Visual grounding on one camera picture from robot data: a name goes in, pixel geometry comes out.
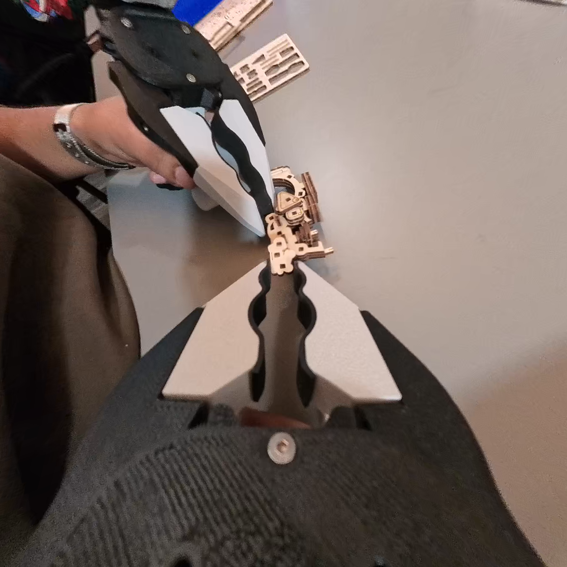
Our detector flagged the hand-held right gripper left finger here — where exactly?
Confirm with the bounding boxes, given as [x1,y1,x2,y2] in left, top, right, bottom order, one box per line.
[161,261,272,403]

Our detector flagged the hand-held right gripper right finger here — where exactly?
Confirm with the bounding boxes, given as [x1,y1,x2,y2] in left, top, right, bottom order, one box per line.
[292,260,404,406]

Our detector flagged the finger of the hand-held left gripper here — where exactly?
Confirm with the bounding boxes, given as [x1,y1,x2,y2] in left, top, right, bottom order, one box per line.
[159,105,274,238]
[213,97,274,211]

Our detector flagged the wooden puzzle model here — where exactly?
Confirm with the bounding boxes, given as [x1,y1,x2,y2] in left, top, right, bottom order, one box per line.
[270,166,335,262]

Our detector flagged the small light wooden puzzle piece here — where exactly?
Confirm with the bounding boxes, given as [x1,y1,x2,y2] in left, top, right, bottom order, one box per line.
[267,214,298,277]

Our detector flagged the grey desk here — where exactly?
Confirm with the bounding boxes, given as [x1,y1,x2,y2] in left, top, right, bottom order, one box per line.
[91,0,567,488]

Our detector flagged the person's left hand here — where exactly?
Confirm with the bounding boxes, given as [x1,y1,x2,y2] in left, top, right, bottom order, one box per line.
[73,95,196,190]

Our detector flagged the blue box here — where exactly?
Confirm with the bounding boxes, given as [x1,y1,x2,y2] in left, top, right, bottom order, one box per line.
[172,0,242,28]

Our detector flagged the stacked wooden part sheets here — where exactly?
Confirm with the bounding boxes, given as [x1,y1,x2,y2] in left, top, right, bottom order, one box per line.
[195,0,274,52]

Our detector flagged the wooden part sheet with cutouts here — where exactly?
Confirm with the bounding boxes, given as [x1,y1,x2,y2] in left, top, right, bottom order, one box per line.
[230,33,309,103]

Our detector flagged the silver metal wristband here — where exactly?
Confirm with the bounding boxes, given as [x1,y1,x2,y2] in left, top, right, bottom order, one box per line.
[52,103,136,171]

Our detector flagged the black printed shirt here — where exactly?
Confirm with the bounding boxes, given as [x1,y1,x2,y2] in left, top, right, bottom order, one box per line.
[0,0,96,107]

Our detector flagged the person's olive clothing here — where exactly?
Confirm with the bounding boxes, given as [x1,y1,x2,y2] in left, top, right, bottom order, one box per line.
[0,153,142,545]

